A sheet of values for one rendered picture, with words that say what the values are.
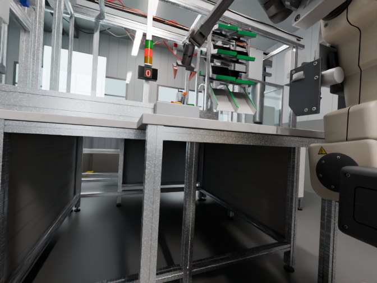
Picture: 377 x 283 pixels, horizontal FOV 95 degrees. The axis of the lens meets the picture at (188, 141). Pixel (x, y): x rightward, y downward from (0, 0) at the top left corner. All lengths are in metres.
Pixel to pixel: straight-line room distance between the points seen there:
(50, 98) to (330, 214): 1.28
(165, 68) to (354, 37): 4.44
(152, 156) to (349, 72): 0.59
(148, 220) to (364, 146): 0.58
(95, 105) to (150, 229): 0.55
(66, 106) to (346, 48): 0.96
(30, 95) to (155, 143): 0.55
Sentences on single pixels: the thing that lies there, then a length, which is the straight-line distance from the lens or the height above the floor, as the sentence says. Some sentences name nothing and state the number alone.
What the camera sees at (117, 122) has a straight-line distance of 0.76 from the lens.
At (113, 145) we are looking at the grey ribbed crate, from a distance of 2.87.
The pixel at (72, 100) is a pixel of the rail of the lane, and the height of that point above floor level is 0.93.
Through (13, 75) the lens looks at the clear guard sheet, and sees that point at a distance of 2.29.
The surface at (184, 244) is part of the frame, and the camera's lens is 0.97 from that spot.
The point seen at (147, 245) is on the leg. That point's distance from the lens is 0.59.
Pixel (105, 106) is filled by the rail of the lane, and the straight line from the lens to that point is 0.85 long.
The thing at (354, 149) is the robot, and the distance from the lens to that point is 0.59.
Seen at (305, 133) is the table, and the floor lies 0.84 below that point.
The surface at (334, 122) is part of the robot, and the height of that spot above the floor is 0.86.
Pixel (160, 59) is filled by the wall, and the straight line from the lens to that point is 4.95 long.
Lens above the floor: 0.78
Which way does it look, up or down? level
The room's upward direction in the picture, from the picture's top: 3 degrees clockwise
